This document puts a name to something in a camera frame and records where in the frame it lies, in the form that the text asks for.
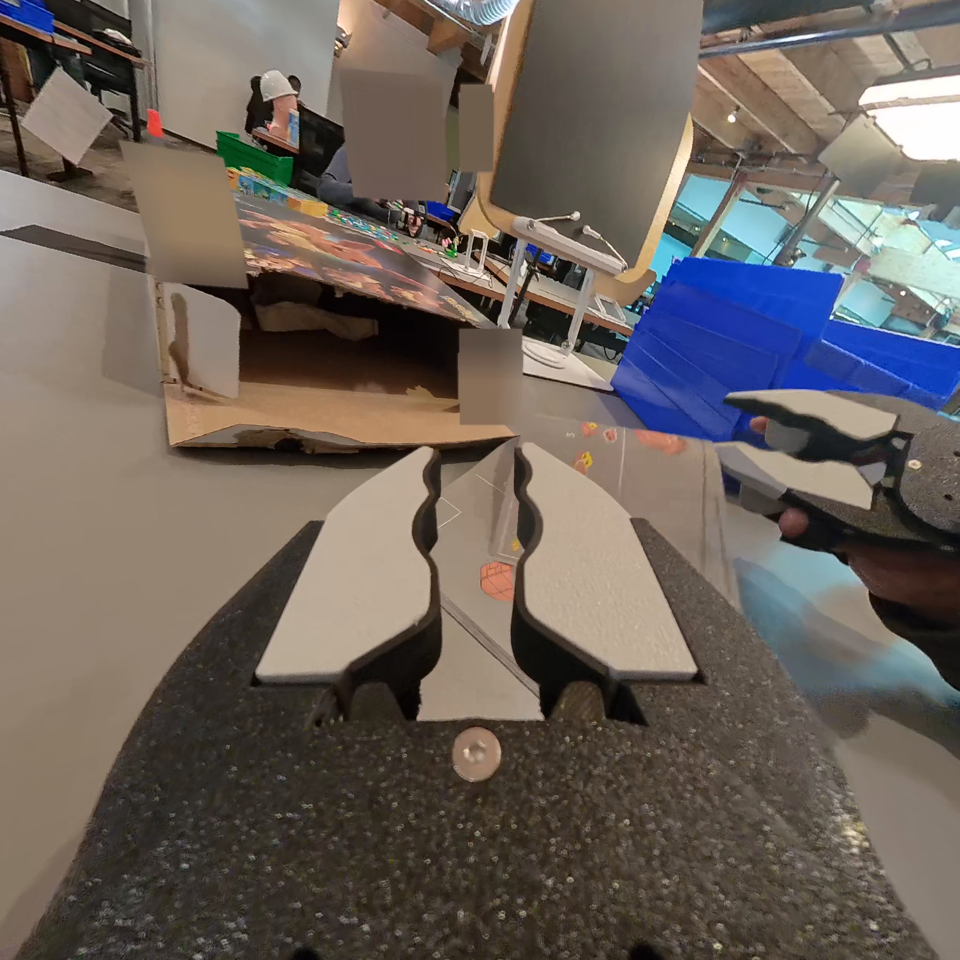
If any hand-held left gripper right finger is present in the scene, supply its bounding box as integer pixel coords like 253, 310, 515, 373
510, 441, 702, 685

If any grey desk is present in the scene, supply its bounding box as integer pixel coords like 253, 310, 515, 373
0, 165, 960, 960

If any green plastic crate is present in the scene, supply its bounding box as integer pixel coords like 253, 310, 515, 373
215, 131, 298, 189

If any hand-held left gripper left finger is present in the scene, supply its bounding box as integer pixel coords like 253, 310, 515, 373
255, 446, 442, 688

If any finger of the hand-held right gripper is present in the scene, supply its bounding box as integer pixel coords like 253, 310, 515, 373
720, 443, 886, 511
725, 390, 901, 463

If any studio light panel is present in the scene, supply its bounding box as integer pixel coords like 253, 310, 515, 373
818, 75, 960, 211

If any colourful printed toy box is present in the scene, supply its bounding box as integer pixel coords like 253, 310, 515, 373
150, 143, 526, 451

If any black board with wooden edge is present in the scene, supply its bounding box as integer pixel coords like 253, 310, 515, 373
477, 0, 706, 286

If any person's right forearm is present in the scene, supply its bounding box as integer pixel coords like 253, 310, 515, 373
885, 600, 960, 694

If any grey instruction booklet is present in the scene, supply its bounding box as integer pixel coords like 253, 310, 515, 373
428, 408, 751, 676

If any person's right hand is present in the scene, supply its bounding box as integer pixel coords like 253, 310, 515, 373
780, 507, 960, 631

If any white metal stand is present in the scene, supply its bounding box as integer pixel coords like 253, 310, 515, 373
495, 210, 639, 354

